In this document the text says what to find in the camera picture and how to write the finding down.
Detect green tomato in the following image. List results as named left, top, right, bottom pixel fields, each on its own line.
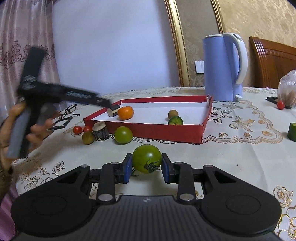
left=132, top=144, right=162, bottom=174
left=114, top=126, right=133, bottom=145

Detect long eggplant piece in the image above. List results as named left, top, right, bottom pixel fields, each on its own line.
left=92, top=121, right=109, bottom=141

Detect green cucumber piece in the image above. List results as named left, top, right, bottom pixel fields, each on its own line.
left=168, top=115, right=184, bottom=125
left=287, top=123, right=296, bottom=142

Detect short eggplant piece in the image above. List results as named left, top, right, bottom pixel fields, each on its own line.
left=107, top=104, right=121, bottom=118

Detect orange tangerine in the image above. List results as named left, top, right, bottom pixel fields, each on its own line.
left=117, top=106, right=134, bottom=121

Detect person's left hand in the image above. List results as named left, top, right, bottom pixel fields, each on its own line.
left=0, top=101, right=61, bottom=180

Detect black eyeglasses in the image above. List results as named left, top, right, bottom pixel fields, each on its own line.
left=54, top=104, right=80, bottom=120

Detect red cherry tomato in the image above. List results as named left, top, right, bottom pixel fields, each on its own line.
left=277, top=100, right=285, bottom=110
left=83, top=126, right=92, bottom=133
left=72, top=126, right=83, bottom=136

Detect red shallow cardboard box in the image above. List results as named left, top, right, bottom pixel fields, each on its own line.
left=83, top=95, right=213, bottom=144

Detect pink floral curtain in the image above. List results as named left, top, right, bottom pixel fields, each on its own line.
left=1, top=1, right=60, bottom=120

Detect lace embroidered tablecloth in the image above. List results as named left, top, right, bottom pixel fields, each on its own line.
left=15, top=87, right=295, bottom=240

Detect black object on table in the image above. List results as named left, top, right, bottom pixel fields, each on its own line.
left=266, top=96, right=292, bottom=109

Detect blue electric kettle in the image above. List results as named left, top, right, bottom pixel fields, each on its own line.
left=203, top=33, right=248, bottom=102

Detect clear plastic bag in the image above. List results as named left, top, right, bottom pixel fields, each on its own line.
left=277, top=70, right=296, bottom=108

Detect wooden chair back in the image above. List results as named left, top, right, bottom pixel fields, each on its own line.
left=249, top=37, right=295, bottom=89

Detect white wall switch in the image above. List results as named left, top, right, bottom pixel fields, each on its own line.
left=195, top=60, right=204, bottom=74

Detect gold mirror frame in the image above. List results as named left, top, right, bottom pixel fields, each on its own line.
left=164, top=1, right=225, bottom=87

